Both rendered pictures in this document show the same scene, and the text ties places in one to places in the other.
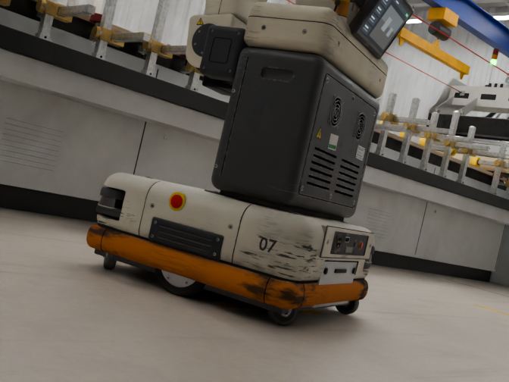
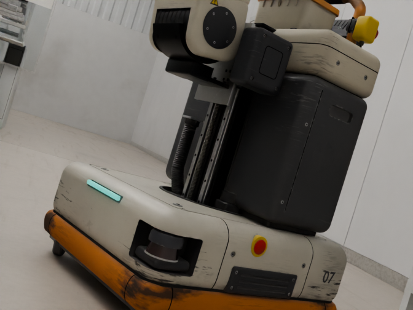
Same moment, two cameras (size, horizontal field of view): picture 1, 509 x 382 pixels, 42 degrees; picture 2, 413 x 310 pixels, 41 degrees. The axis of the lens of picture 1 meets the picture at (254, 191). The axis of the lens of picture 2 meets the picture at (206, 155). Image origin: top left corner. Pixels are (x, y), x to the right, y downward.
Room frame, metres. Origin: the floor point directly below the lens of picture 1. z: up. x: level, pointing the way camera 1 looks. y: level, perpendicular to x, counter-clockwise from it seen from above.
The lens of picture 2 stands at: (1.38, 1.46, 0.43)
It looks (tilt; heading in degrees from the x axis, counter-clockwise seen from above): 1 degrees down; 295
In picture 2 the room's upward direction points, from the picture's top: 17 degrees clockwise
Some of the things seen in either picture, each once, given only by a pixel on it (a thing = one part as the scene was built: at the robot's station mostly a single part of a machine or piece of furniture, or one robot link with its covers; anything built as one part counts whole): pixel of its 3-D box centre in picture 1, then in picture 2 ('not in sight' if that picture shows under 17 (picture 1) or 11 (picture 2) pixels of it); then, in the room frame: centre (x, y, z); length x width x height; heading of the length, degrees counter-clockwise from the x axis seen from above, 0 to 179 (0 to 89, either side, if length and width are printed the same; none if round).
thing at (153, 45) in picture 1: (157, 48); not in sight; (2.97, 0.56, 0.83); 0.14 x 0.06 x 0.05; 133
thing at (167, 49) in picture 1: (167, 50); not in sight; (2.94, 0.51, 0.83); 0.43 x 0.03 x 0.04; 43
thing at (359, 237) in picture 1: (348, 243); not in sight; (1.89, -0.29, 0.23); 0.41 x 0.02 x 0.08; 153
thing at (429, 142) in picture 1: (427, 146); not in sight; (4.49, -1.07, 0.86); 0.04 x 0.04 x 0.48; 43
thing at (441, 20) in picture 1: (440, 29); not in sight; (8.85, -1.91, 2.95); 0.34 x 0.26 x 0.49; 133
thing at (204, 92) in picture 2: (223, 61); (216, 51); (2.04, 0.18, 0.68); 0.28 x 0.27 x 0.25; 152
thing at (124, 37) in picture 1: (117, 38); not in sight; (2.77, 0.70, 0.80); 0.43 x 0.03 x 0.04; 43
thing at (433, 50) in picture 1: (435, 51); not in sight; (8.85, -1.91, 2.65); 1.70 x 0.09 x 0.32; 133
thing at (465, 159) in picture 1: (465, 158); not in sight; (4.83, -1.44, 0.89); 0.04 x 0.04 x 0.48; 43
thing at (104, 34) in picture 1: (107, 36); not in sight; (2.80, 0.75, 0.81); 0.14 x 0.06 x 0.05; 133
